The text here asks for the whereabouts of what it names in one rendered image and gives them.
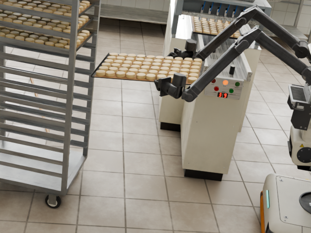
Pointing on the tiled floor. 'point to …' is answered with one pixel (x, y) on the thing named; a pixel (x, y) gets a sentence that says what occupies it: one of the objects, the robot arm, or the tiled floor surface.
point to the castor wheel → (52, 204)
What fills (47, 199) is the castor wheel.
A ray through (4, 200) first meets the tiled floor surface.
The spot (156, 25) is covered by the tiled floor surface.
